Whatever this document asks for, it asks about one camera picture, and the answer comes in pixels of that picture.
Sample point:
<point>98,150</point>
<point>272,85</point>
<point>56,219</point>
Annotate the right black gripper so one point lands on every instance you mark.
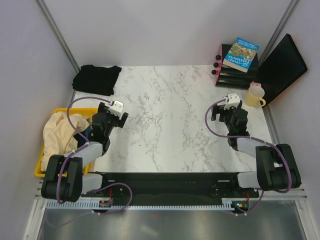
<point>219,109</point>

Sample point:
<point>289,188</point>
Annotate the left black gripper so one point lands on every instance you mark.
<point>103,108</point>

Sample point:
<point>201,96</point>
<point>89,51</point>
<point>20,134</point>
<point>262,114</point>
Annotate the cream yellow t-shirt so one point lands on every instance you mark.
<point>58,134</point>

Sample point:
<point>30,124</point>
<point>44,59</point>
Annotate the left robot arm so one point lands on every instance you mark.
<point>67,181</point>

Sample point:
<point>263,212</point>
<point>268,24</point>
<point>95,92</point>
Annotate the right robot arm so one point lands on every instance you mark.
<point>276,168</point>

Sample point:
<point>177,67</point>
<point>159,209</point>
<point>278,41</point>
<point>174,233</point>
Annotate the black box with knobs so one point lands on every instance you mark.
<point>228,77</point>

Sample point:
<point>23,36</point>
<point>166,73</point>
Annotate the yellow ceramic mug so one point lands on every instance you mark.
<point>255,97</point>

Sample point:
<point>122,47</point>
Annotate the small pink box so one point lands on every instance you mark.
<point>255,84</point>

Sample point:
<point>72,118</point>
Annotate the navy blue t-shirt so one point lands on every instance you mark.
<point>82,136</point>

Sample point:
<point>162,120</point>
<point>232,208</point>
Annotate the folded black t-shirt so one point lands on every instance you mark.
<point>96,79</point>

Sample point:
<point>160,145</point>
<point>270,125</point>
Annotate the colourful treehouse book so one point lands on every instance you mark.
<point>241,55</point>

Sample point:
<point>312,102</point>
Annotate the black flat panel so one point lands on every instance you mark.
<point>281,68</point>

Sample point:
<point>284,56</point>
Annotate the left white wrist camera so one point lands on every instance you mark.
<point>116,108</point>

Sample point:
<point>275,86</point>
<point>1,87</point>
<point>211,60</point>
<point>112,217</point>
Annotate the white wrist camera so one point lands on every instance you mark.
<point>116,108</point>
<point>231,100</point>

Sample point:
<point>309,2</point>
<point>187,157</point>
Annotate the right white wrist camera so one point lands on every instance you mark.
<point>231,100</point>

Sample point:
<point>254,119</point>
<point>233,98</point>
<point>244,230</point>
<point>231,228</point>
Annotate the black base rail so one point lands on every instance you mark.
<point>171,189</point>

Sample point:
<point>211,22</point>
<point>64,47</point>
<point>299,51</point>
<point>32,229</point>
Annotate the white slotted cable duct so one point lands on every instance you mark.
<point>85,204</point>

